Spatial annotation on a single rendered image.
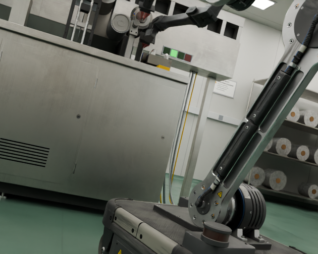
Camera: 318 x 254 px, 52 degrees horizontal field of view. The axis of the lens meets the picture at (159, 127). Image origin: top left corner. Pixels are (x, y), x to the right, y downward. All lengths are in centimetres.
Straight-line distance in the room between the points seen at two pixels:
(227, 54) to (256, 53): 298
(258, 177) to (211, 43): 290
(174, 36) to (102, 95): 101
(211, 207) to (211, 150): 430
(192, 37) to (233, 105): 290
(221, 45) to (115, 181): 147
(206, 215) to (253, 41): 491
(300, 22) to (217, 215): 57
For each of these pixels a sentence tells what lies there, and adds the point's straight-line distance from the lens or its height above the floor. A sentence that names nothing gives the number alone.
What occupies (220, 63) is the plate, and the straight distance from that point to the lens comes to 274.
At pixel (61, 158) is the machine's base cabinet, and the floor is 28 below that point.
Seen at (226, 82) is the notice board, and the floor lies 167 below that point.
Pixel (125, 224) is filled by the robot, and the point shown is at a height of 21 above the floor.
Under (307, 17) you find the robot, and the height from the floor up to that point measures 88.
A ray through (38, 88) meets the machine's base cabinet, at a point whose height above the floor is 61.
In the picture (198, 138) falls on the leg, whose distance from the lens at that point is 280.
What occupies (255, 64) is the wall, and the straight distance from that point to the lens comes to 571.
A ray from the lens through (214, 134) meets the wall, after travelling 527.
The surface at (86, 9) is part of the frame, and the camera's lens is 206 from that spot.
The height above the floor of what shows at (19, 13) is 105.
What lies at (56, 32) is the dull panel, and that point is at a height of 107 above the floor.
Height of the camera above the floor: 48
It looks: 3 degrees up
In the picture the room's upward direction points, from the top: 14 degrees clockwise
